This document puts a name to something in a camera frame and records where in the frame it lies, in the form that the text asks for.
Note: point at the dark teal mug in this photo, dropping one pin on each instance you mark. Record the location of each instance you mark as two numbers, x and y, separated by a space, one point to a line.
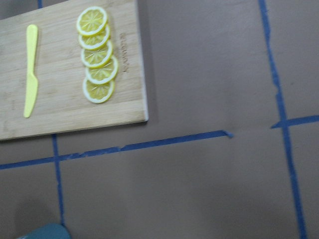
49 231

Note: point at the lemon slice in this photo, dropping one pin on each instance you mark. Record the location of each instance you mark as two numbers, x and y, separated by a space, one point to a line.
91 21
96 41
97 58
97 93
104 74

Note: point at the bamboo cutting board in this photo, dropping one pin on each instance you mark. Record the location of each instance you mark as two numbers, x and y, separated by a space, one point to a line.
61 105

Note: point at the yellow plastic knife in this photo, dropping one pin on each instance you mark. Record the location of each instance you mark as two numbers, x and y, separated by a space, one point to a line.
31 79

